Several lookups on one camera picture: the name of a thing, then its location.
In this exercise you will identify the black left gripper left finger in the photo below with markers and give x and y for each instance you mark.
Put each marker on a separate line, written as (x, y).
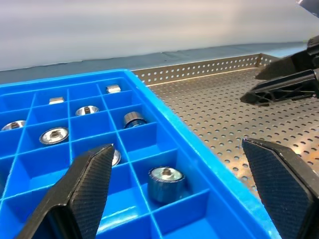
(84, 189)

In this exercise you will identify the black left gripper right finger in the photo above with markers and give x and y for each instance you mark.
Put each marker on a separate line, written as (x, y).
(281, 189)

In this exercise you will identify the blue compartment tray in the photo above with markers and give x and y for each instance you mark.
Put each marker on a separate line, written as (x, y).
(199, 219)

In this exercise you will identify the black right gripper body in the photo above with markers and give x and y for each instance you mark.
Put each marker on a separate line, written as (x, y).
(314, 47)

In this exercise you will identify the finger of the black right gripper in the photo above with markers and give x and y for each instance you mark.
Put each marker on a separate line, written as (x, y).
(289, 66)
(286, 83)

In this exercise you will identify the perforated metal tray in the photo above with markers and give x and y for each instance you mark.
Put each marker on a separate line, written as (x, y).
(225, 125)

